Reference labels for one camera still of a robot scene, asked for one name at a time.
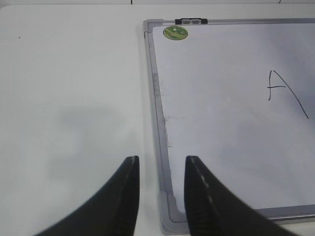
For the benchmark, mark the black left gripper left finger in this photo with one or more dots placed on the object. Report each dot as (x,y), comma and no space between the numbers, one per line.
(111,211)

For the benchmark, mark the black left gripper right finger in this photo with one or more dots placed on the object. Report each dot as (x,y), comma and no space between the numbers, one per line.
(213,210)

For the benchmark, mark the white framed whiteboard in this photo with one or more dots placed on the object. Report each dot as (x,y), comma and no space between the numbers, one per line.
(240,95)

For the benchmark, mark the round green magnet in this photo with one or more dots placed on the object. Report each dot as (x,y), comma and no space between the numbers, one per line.
(175,32)

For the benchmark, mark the black silver hanging clip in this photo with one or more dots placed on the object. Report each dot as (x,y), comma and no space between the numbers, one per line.
(189,21)

